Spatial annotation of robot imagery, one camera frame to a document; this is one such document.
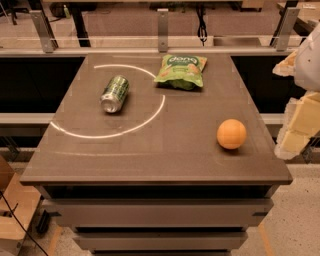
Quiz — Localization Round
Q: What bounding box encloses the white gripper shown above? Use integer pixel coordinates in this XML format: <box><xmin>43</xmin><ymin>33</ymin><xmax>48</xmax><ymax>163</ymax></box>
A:
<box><xmin>272</xmin><ymin>24</ymin><xmax>320</xmax><ymax>160</ymax></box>

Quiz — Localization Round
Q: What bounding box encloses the green soda can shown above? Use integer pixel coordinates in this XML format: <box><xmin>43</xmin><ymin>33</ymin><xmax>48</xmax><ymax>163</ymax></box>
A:
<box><xmin>100</xmin><ymin>75</ymin><xmax>129</xmax><ymax>113</ymax></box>

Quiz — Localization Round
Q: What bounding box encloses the orange ball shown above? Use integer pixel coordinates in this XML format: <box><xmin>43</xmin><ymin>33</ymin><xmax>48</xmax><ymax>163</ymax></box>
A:
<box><xmin>216</xmin><ymin>119</ymin><xmax>247</xmax><ymax>150</ymax></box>

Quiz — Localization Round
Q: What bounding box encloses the green chip bag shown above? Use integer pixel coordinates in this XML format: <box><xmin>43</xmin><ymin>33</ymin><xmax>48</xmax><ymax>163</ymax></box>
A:
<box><xmin>154</xmin><ymin>54</ymin><xmax>207</xmax><ymax>90</ymax></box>

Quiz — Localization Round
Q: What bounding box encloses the grey table drawer cabinet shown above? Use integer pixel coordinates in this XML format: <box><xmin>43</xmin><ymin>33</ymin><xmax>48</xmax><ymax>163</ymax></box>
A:
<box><xmin>43</xmin><ymin>198</ymin><xmax>273</xmax><ymax>255</ymax></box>

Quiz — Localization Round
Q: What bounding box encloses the green spray bottle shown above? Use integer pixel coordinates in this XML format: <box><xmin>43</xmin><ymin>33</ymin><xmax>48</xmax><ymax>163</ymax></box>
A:
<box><xmin>64</xmin><ymin>5</ymin><xmax>71</xmax><ymax>19</ymax></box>

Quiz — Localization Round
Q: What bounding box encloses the wooden box on floor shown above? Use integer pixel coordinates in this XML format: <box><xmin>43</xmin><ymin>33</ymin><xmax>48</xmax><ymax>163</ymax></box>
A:
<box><xmin>0</xmin><ymin>156</ymin><xmax>40</xmax><ymax>256</ymax></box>

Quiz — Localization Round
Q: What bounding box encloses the right metal rail bracket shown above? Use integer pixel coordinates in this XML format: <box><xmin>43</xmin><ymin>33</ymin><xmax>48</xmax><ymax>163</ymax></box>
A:
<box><xmin>274</xmin><ymin>7</ymin><xmax>300</xmax><ymax>51</ymax></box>

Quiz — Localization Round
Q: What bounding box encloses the metal rail bracket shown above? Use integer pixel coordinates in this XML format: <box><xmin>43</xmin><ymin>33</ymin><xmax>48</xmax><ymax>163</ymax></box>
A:
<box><xmin>157</xmin><ymin>8</ymin><xmax>168</xmax><ymax>52</ymax></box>
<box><xmin>274</xmin><ymin>7</ymin><xmax>300</xmax><ymax>51</ymax></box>
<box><xmin>30</xmin><ymin>10</ymin><xmax>58</xmax><ymax>53</ymax></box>

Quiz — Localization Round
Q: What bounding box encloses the black hanging cable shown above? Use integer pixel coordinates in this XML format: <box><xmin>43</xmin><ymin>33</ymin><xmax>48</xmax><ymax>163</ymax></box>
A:
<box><xmin>195</xmin><ymin>4</ymin><xmax>209</xmax><ymax>47</ymax></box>

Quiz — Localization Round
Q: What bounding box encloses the middle metal rail bracket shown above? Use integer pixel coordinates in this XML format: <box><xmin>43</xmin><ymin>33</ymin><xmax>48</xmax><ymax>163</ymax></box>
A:
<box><xmin>157</xmin><ymin>8</ymin><xmax>168</xmax><ymax>52</ymax></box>

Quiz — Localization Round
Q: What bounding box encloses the left metal rail bracket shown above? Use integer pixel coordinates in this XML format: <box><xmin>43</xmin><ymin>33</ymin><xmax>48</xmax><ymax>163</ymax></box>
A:
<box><xmin>30</xmin><ymin>10</ymin><xmax>58</xmax><ymax>53</ymax></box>

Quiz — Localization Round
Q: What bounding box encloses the black floor cable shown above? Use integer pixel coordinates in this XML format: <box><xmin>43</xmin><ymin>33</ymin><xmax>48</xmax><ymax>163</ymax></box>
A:
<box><xmin>0</xmin><ymin>191</ymin><xmax>49</xmax><ymax>256</ymax></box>

